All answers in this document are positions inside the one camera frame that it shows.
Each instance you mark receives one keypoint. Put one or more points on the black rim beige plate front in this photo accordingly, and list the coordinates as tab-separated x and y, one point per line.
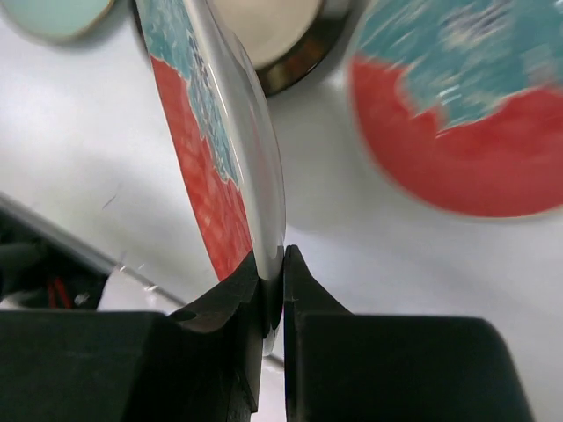
285	40

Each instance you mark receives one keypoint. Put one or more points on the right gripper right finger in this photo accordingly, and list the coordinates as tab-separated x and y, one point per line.
340	366

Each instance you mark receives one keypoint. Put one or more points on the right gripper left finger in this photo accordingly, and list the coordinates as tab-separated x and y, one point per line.
200	363

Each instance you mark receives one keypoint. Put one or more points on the mint floral plate front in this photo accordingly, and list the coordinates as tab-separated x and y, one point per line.
56	21

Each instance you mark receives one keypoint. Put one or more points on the red teal plate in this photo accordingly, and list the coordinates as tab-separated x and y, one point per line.
460	102
224	139

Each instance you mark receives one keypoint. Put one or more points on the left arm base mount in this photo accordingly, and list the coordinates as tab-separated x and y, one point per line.
38	272

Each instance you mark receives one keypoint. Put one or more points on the red teal plate front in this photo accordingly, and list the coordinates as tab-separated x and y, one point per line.
224	139

